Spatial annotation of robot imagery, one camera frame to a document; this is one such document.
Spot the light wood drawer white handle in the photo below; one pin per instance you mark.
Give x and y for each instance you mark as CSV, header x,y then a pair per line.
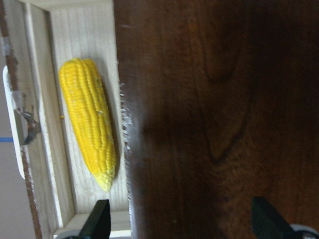
x,y
38,36

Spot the dark wooden drawer cabinet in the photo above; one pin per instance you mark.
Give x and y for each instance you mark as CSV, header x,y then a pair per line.
x,y
221,100

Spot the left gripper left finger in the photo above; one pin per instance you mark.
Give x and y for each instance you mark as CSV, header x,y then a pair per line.
x,y
97,226

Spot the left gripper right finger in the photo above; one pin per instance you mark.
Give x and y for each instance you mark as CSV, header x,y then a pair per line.
x,y
267,223

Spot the yellow corn cob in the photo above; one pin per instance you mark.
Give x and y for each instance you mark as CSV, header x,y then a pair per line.
x,y
84,95

